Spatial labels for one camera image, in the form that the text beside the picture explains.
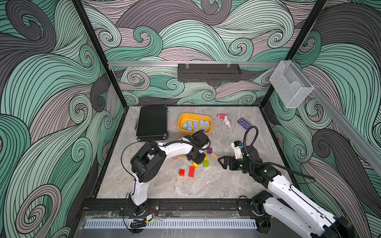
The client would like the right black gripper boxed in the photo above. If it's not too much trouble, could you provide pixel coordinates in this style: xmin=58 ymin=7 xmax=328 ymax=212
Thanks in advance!
xmin=217 ymin=155 xmax=253 ymax=174

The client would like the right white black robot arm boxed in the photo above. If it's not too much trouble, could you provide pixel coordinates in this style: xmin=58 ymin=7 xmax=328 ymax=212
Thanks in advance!
xmin=218 ymin=151 xmax=355 ymax=238

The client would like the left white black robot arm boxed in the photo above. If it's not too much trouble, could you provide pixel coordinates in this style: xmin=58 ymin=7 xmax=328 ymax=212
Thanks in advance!
xmin=128 ymin=131 xmax=210 ymax=215

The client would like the natural wood long block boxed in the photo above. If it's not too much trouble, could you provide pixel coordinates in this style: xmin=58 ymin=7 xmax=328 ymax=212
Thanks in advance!
xmin=211 ymin=152 xmax=220 ymax=159

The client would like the red long block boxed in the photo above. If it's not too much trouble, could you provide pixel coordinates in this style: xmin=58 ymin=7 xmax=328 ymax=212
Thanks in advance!
xmin=189 ymin=166 xmax=195 ymax=178

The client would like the red cube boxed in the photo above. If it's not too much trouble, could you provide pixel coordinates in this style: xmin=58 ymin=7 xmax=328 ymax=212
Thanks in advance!
xmin=179 ymin=169 xmax=185 ymax=177

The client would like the yellow plastic basket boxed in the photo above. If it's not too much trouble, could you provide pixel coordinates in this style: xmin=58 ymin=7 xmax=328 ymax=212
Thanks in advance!
xmin=178 ymin=113 xmax=213 ymax=135

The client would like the dark blue small card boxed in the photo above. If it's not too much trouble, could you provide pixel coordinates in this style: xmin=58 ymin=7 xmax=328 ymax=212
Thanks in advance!
xmin=237 ymin=118 xmax=252 ymax=130

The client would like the pink white small toy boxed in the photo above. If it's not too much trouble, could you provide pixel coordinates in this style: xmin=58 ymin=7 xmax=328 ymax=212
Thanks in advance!
xmin=217 ymin=114 xmax=231 ymax=128

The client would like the black hard case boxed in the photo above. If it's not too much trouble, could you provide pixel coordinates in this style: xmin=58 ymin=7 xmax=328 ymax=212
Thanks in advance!
xmin=136 ymin=105 xmax=168 ymax=141

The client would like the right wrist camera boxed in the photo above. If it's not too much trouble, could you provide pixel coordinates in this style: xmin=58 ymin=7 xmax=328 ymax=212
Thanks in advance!
xmin=231 ymin=140 xmax=243 ymax=160

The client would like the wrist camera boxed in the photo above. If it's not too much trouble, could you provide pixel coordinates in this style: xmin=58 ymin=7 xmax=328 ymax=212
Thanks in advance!
xmin=231 ymin=140 xmax=243 ymax=160
xmin=192 ymin=130 xmax=210 ymax=150

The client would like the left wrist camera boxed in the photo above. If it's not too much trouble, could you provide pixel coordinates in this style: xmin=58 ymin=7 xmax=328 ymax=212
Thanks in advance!
xmin=192 ymin=130 xmax=210 ymax=150

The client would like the black front rail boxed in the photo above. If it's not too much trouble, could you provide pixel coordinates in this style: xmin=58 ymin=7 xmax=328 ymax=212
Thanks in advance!
xmin=80 ymin=198 xmax=269 ymax=217

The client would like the white slotted cable duct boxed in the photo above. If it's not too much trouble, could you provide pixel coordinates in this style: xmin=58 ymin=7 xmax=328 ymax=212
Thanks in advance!
xmin=83 ymin=219 xmax=257 ymax=230

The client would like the black wall shelf tray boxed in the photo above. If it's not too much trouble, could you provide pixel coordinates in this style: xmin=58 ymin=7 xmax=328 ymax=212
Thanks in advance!
xmin=177 ymin=63 xmax=242 ymax=83

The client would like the clear acrylic wall holder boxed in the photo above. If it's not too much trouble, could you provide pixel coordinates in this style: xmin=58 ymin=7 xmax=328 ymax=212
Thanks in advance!
xmin=270 ymin=60 xmax=314 ymax=109

